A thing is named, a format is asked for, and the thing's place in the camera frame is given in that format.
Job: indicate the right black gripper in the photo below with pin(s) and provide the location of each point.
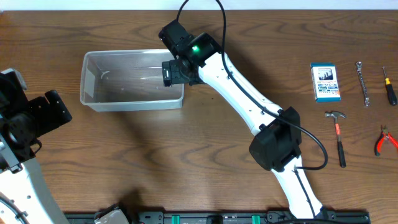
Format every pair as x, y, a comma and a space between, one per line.
167, 73

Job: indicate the clear plastic container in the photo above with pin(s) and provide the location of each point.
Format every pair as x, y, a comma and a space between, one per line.
127, 80

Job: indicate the blue white screw box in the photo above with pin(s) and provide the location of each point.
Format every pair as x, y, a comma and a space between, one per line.
325, 83

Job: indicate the small claw hammer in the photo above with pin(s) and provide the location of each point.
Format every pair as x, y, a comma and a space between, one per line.
336, 115

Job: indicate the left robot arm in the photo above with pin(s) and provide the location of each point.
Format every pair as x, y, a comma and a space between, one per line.
25, 197

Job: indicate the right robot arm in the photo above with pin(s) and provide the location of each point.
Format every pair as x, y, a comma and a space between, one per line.
277, 132

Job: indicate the silver wrench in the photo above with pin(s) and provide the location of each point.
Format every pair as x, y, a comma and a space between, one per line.
360, 75

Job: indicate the black yellow screwdriver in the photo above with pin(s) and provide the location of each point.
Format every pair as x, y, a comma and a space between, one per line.
391, 96

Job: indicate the red handled pliers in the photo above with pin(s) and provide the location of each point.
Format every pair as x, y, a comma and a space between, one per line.
384, 136

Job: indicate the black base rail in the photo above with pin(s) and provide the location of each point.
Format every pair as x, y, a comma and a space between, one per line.
270, 217

